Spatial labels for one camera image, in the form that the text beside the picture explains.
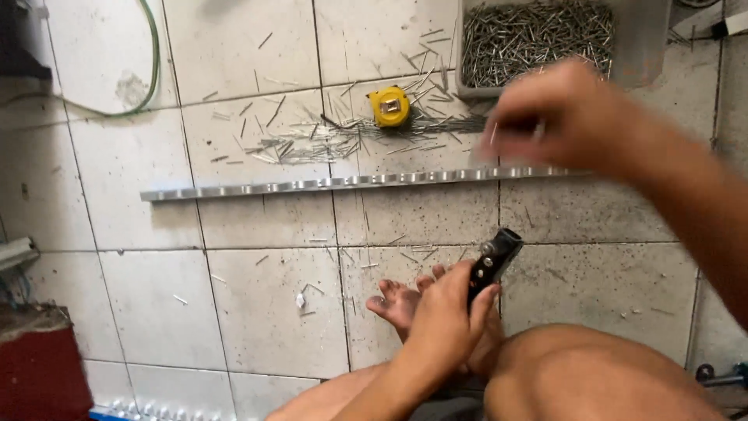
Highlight red box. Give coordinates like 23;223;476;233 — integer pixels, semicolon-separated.
0;303;95;421

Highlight grey plastic tray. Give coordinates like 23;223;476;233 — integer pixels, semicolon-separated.
454;0;674;101

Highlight person's right hand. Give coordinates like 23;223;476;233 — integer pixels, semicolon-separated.
475;57;635;179

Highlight black clamp tool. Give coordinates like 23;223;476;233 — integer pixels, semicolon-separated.
694;361;748;391

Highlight black hand rivet tool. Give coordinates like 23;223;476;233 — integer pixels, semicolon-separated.
466;227;524;311

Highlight long aluminium rail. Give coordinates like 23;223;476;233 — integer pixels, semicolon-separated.
139;166;591;203

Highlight riveted aluminium strip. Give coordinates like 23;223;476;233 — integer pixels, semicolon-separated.
88;398;236;421

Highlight green cable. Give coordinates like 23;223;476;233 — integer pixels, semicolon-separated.
0;0;162;119

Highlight person's left hand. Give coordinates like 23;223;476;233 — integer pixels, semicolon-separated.
404;260;503;378

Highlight white metal profile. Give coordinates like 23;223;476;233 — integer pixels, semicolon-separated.
0;236;41;273

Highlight person's foot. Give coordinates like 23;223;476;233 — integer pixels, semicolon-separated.
366;263;506;378

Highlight heap of rivets in tray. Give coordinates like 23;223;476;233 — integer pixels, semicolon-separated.
461;0;616;88

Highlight person's right leg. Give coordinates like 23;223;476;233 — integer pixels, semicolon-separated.
483;323;728;421

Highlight yellow tape measure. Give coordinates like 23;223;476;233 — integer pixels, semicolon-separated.
367;85;411;129

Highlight scattered rivet pins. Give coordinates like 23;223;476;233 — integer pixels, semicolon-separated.
201;26;490;168

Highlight white bar with black end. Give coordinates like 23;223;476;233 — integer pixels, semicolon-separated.
668;8;748;46

